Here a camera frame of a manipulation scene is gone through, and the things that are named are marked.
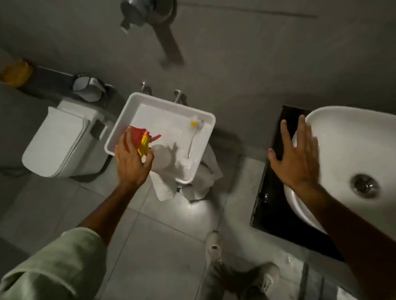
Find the person's left white shoe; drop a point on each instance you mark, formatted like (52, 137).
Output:
(214, 247)

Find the person's right forearm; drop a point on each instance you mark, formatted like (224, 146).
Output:
(349, 238)

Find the person's left forearm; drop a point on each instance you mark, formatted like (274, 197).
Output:
(108, 213)

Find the person's white shoe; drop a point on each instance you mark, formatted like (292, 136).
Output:
(267, 276)
(214, 247)

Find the chrome sink drain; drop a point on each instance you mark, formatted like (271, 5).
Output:
(365, 186)

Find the white brush with yellow band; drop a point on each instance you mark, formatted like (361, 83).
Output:
(195, 124)

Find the person's right white shoe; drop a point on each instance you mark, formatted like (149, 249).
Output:
(267, 276)

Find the white plastic tray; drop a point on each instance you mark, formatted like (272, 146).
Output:
(164, 120)

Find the grey patterned trousers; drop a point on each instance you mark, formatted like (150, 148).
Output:
(213, 284)

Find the white toilet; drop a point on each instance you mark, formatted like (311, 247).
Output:
(55, 145)

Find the grey metal floor frame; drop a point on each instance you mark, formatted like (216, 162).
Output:
(304, 281)

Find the white ceramic sink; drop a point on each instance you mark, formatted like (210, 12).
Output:
(355, 148)

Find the red cloth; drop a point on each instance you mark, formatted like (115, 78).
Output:
(136, 133)

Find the dark stone ledge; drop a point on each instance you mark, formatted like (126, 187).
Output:
(52, 83)

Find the white towel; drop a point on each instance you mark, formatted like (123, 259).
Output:
(201, 185)

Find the person's left hand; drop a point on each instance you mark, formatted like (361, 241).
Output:
(131, 167)

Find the chrome wall mixer valve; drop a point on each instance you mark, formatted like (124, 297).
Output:
(139, 10)

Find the chrome stop tap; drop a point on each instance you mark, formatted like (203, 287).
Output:
(178, 96)
(145, 88)

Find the white spray bottle yellow trigger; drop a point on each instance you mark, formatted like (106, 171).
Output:
(144, 145)

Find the yellow object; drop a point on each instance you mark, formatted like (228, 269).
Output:
(15, 73)

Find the person's right hand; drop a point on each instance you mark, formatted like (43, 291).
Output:
(298, 167)

